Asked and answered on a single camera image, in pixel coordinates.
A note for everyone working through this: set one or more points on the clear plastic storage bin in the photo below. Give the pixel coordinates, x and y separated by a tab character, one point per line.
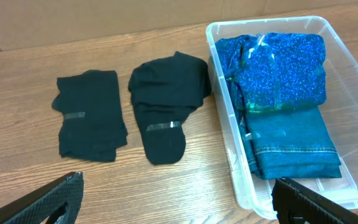
339	112

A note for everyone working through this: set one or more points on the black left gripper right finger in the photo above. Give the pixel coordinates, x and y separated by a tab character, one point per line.
296	204

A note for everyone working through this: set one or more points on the blue sparkly garment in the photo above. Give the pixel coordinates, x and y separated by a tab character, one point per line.
271	72

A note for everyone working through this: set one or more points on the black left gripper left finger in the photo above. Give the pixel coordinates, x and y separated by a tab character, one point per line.
57	202

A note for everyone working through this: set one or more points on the blue jeans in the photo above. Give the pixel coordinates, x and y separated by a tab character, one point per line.
293	144

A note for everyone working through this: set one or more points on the black sock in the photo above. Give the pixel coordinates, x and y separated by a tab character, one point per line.
93	126
164	92

